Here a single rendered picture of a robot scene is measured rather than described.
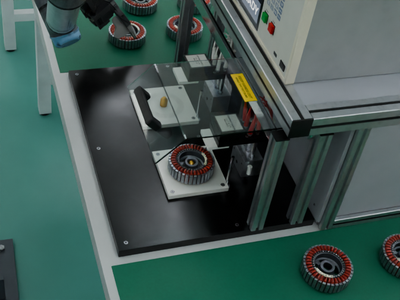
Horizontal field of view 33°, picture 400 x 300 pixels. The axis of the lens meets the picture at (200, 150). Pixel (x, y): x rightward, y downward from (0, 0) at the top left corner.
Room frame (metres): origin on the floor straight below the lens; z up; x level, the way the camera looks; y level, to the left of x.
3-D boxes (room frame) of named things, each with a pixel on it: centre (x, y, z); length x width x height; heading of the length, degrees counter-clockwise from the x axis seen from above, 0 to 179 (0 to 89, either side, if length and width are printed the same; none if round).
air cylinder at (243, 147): (1.24, -0.12, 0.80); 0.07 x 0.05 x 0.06; 24
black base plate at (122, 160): (1.30, 0.05, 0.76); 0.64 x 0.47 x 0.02; 24
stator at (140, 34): (1.71, 0.28, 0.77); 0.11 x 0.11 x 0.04
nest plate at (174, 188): (1.18, 0.01, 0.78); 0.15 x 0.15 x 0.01; 24
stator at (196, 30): (1.80, 0.11, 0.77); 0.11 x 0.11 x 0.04
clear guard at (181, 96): (1.13, -0.02, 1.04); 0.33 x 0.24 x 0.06; 114
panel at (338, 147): (1.39, -0.17, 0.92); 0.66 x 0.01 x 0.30; 24
